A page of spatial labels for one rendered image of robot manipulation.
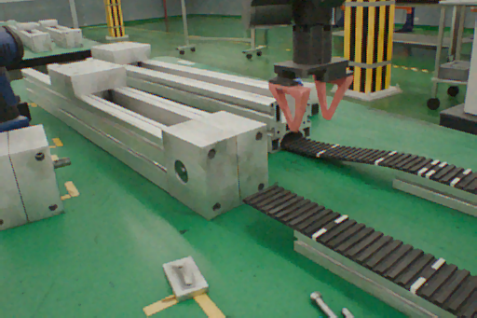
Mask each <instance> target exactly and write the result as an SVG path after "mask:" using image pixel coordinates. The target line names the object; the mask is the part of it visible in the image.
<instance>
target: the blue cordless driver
mask: <svg viewBox="0 0 477 318"><path fill-rule="evenodd" d="M23 49H24V46H23V44H22V42H21V39H20V37H19V36H18V35H17V34H16V33H15V32H13V31H12V30H7V31H4V30H0V67H4V66H8V65H12V64H13V63H14V62H21V60H22V59H23ZM9 83H10V82H9V80H8V78H7V74H6V73H3V71H0V133H1V132H5V131H15V130H19V129H23V128H26V127H34V126H35V125H33V124H30V123H29V119H28V118H27V117H24V116H20V113H19V111H18V108H17V106H16V105H15V104H16V103H17V101H18V100H17V98H16V96H15V93H14V91H13V90H12V87H11V85H10V84H9Z"/></svg>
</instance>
